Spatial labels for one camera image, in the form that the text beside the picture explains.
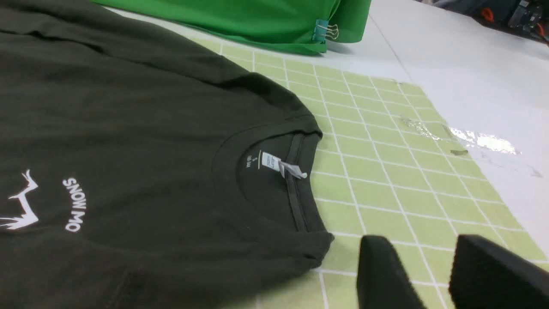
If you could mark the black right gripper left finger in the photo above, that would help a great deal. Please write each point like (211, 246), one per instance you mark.
(382, 281)

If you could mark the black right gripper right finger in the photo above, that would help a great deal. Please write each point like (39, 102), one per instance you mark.
(485, 275)

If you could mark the dark gray long-sleeve shirt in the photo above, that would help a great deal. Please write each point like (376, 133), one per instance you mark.
(141, 170)

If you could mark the light green checkered mat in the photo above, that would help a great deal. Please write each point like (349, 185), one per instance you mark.
(375, 176)

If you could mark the clear tape strip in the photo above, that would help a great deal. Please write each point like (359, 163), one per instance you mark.
(471, 139)

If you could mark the teal binder clip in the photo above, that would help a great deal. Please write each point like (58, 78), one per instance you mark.
(323, 31)

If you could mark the dark equipment with orange parts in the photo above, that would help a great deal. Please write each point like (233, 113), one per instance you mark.
(523, 18)

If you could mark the green backdrop cloth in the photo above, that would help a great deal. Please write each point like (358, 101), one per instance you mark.
(278, 25)

